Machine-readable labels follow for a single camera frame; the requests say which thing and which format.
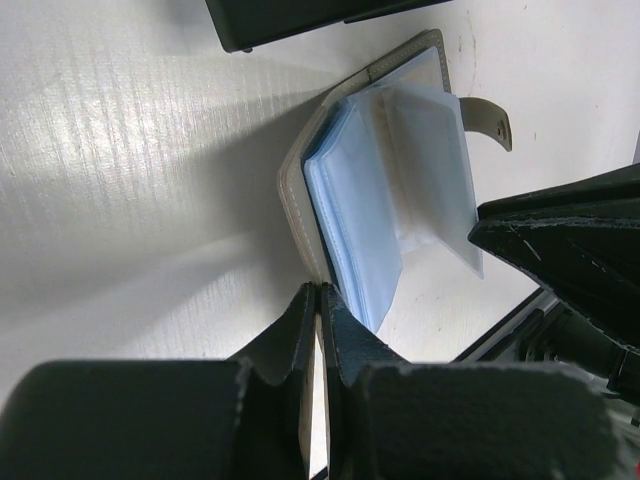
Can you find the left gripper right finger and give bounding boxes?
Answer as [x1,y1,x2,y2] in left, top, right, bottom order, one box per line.
[319,284,625,479]

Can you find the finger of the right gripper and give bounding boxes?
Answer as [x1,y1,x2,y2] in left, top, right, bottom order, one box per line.
[478,164,639,220]

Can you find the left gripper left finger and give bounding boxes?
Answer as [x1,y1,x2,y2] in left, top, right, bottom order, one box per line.
[1,283,316,479]

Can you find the black plastic card tray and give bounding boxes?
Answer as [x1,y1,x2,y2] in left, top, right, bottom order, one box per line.
[205,0,434,53]

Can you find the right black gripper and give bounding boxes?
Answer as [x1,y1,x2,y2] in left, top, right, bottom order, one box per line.
[469,199,639,400]

